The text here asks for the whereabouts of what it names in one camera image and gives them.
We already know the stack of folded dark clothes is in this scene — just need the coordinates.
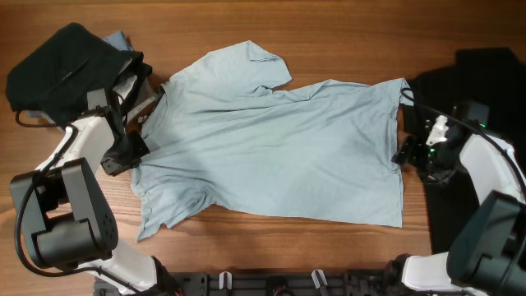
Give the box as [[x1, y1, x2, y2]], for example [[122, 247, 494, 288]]
[[6, 23, 152, 126]]

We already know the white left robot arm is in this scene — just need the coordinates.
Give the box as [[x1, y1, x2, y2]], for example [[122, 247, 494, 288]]
[[10, 110, 178, 295]]

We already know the black cloth pile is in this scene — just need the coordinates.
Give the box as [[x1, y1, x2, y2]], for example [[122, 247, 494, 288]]
[[403, 48, 525, 253]]

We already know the light blue t-shirt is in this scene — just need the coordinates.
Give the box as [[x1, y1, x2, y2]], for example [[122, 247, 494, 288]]
[[131, 41, 407, 239]]

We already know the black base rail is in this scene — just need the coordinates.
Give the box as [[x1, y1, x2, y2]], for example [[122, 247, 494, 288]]
[[93, 269, 457, 296]]

